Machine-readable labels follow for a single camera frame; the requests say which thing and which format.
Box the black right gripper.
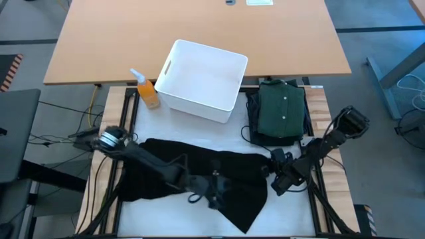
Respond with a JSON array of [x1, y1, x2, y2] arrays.
[[260, 157, 308, 197]]

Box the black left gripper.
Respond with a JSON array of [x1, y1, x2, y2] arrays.
[[184, 159, 233, 210]]

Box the black shirt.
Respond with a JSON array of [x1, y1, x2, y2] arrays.
[[118, 138, 270, 234]]

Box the dark blue denim jeans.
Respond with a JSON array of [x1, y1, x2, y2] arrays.
[[245, 92, 312, 147]]

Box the white plastic laundry bin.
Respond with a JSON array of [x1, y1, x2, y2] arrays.
[[154, 39, 249, 124]]

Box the orange spray bottle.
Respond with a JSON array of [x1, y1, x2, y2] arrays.
[[129, 68, 161, 110]]

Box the grey metal desk leg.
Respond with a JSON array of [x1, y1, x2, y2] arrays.
[[367, 42, 425, 120]]

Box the light wooden desk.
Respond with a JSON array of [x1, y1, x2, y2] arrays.
[[410, 0, 425, 24], [42, 0, 352, 86]]

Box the dark grey flat panel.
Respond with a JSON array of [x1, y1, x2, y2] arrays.
[[0, 88, 41, 184]]

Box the black aluminium table frame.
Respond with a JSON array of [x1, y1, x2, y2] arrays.
[[79, 85, 360, 239]]

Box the black floor cable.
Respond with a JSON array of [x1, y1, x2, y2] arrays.
[[394, 109, 425, 167]]

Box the yellow cable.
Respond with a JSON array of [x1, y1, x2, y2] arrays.
[[87, 84, 99, 129]]

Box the white cable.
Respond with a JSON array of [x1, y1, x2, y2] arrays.
[[396, 73, 425, 112]]

